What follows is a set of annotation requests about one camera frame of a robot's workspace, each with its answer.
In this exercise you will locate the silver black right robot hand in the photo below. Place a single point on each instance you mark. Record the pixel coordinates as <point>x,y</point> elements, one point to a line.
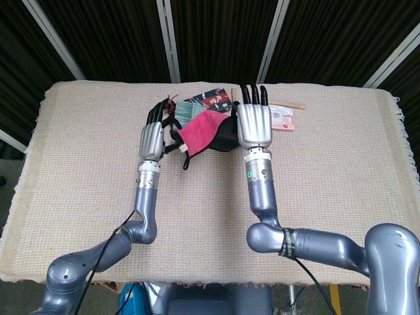
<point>254,126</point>

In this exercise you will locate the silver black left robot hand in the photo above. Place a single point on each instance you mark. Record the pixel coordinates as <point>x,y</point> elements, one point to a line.
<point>151,141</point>

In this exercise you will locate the pink cloth black trim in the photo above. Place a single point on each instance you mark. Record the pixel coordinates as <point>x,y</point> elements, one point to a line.
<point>200,131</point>

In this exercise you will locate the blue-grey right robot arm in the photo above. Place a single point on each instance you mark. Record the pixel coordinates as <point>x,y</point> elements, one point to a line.
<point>262,193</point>

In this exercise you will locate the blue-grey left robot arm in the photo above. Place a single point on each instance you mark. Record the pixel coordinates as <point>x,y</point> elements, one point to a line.
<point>146,210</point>

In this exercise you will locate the pink wet wipes pack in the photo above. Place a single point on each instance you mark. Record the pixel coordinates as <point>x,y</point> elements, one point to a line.
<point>283,119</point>

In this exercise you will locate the thick wooden stick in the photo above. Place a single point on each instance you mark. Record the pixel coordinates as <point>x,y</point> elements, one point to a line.
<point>234,93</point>

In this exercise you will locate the dark red berry bunch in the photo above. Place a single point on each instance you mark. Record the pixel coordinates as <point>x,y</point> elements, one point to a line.
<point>170,106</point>

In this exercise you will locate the thin wooden stick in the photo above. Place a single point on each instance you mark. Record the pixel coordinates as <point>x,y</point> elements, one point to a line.
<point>292,105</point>

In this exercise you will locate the teal plastic hand brush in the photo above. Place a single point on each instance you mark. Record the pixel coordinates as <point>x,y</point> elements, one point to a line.
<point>183,110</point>

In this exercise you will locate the dark printed card box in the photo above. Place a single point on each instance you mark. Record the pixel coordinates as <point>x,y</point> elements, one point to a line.
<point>213,98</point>

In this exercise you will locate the beige woven tablecloth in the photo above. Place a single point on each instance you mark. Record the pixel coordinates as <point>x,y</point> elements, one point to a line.
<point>82,197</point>

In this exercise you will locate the blue plastic base cover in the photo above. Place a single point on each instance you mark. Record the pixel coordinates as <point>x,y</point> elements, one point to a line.
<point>131,302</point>

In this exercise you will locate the dark grey robot torso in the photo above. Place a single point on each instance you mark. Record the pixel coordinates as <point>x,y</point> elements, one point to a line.
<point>210,302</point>

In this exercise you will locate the metal table leg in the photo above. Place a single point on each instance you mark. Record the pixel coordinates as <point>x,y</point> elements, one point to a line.
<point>291,295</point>

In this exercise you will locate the yellow upright bar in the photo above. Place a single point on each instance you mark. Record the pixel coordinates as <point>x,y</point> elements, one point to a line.
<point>333,298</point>

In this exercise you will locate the white partition post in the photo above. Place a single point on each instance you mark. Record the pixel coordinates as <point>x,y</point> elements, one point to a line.
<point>169,39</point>
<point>11,139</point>
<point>272,39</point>
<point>50,33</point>
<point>390,64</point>

